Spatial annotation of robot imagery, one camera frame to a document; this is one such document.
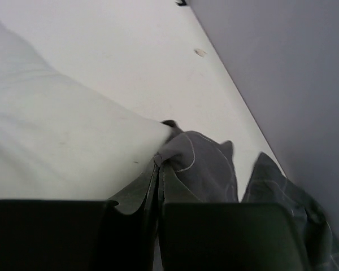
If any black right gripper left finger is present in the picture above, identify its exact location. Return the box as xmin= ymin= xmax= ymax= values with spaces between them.
xmin=0 ymin=163 xmax=158 ymax=270

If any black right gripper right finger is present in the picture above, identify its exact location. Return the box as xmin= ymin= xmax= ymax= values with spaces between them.
xmin=159 ymin=164 xmax=310 ymax=270

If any dark grey checked pillowcase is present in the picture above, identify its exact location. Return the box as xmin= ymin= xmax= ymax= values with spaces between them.
xmin=154 ymin=119 xmax=339 ymax=271

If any white pillow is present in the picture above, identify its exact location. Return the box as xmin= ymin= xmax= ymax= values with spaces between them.
xmin=0 ymin=22 xmax=171 ymax=200

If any small white tape scrap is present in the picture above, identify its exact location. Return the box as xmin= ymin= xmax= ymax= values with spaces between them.
xmin=194 ymin=49 xmax=207 ymax=57

